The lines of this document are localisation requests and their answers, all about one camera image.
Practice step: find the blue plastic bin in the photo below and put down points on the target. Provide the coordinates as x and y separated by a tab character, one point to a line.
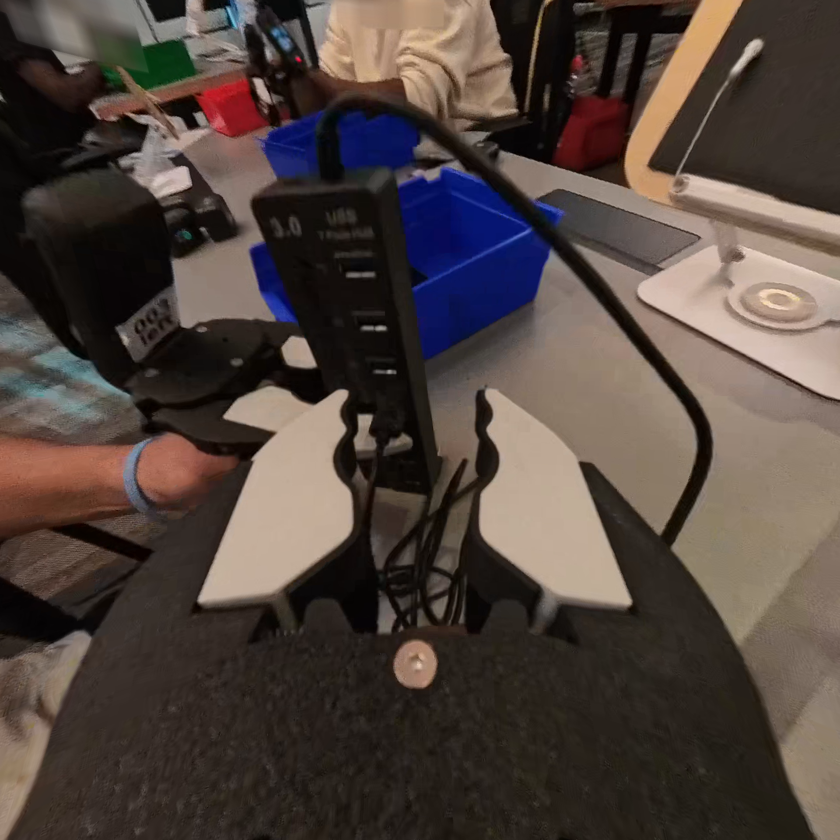
472	275
367	141

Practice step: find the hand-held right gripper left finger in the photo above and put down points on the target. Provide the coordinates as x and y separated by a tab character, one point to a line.
282	525

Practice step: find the white plastic bag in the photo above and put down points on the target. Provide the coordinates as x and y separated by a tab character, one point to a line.
157	161

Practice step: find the white tablet stand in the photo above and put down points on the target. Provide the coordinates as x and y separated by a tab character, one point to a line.
689	295

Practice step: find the grey desk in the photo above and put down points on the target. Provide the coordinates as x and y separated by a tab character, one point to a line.
590	394

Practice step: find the person's left hand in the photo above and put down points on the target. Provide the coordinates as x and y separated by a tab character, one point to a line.
190	472

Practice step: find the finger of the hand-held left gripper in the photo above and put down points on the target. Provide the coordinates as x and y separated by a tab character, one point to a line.
272	408
300	354

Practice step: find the person's light trousers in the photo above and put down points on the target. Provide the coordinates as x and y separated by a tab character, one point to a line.
33	709

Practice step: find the black USB hub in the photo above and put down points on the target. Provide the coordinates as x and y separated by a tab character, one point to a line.
348	295

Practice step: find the green bin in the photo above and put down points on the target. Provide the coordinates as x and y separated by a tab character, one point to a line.
161	65

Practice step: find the black desktop device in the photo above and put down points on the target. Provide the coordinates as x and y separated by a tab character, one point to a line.
203	223

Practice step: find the blue wristband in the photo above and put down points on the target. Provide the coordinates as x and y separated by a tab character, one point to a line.
138	479

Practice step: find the red bag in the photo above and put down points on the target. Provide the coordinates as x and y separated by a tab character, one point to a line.
590	134

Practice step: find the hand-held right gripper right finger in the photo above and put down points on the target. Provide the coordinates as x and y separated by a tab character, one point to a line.
551	525

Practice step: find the person's left forearm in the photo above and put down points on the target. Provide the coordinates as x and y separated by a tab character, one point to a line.
59	485

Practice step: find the red bin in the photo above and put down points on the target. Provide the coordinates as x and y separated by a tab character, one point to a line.
233	108

